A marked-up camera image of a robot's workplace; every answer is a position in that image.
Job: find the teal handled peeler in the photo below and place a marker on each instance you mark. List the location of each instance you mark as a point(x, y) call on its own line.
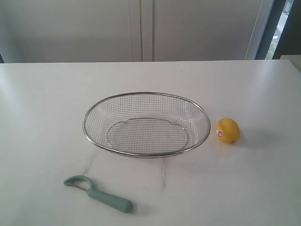
point(116, 202)

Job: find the yellow lemon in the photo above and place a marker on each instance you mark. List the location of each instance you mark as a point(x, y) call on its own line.
point(227, 130)

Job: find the steel wire mesh basket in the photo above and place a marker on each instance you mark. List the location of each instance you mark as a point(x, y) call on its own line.
point(146, 124)

